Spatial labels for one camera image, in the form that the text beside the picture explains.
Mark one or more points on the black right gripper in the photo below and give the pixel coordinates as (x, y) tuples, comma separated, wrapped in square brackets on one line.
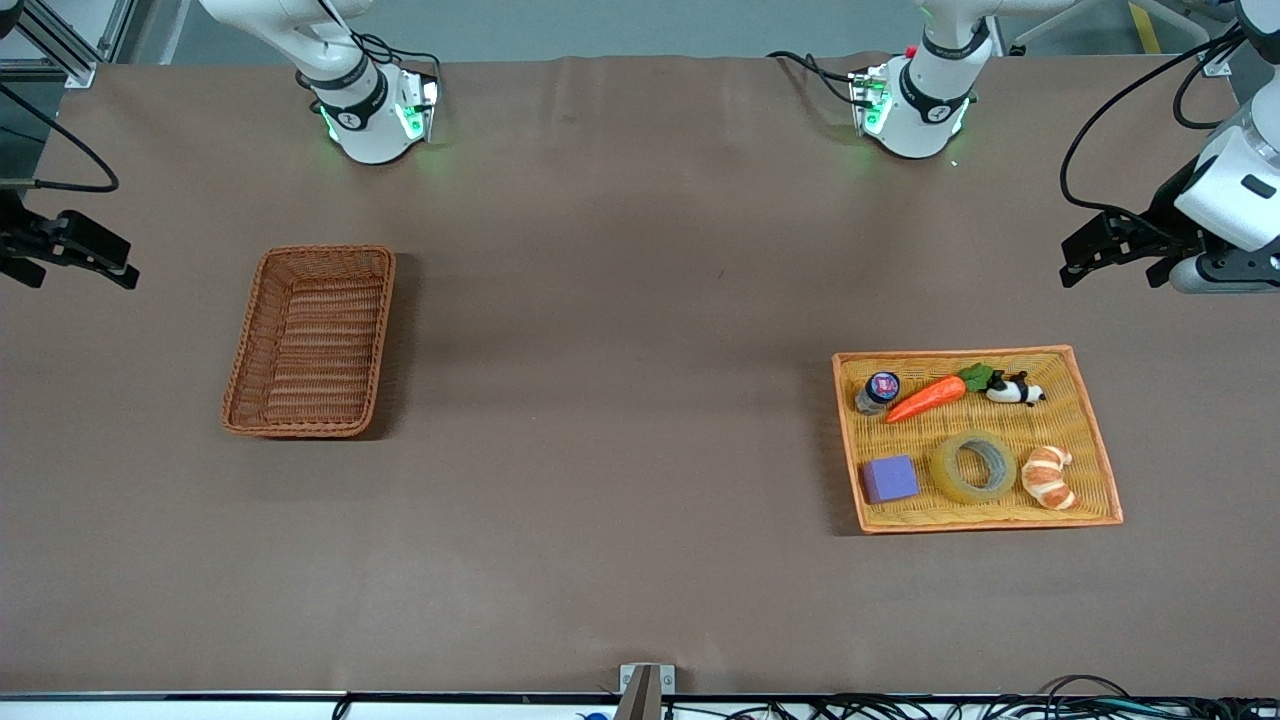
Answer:
[(12, 240)]

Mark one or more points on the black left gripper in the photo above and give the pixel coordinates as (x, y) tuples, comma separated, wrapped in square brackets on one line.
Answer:
[(1158, 222)]

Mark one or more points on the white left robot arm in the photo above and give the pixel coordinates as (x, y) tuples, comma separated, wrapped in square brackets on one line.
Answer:
[(920, 110)]

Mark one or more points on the yellow wicker basket orange rim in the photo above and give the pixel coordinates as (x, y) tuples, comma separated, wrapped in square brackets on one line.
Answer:
[(1085, 440)]

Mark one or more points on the brown wicker basket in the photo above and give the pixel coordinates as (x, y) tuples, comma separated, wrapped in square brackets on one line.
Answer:
[(310, 340)]

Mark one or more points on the toy panda figure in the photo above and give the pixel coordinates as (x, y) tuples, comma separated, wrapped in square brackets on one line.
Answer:
[(1015, 390)]

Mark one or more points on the toy carrot with green leaves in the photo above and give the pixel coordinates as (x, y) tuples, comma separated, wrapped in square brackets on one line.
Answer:
[(925, 398)]

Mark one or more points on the toy croissant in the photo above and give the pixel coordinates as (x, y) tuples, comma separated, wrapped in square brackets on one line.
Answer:
[(1045, 478)]

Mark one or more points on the small jar with dark lid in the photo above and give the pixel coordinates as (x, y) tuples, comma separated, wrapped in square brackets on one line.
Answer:
[(880, 390)]

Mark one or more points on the purple foam cube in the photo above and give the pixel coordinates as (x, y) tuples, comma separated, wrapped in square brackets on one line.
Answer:
[(890, 478)]

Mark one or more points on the brown table cover cloth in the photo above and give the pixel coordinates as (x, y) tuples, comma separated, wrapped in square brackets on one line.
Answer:
[(640, 300)]

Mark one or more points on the aluminium frame profile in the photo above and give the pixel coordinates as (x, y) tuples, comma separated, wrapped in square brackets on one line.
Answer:
[(60, 48), (1222, 60)]

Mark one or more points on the white table edge rail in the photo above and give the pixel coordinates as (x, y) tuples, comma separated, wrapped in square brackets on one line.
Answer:
[(200, 708)]

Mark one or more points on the metal bracket with post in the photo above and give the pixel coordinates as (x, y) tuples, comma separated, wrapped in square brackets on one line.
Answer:
[(645, 690)]

